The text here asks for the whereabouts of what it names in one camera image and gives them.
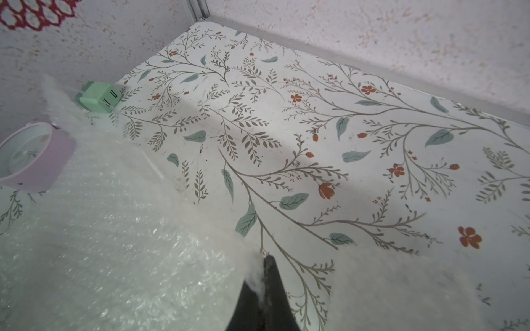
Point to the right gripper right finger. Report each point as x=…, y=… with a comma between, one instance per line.
x=276, y=310

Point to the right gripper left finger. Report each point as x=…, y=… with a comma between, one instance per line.
x=247, y=315

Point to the green cube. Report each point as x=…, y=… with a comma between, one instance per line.
x=98, y=97

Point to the lilac tape roll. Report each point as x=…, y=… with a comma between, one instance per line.
x=33, y=157

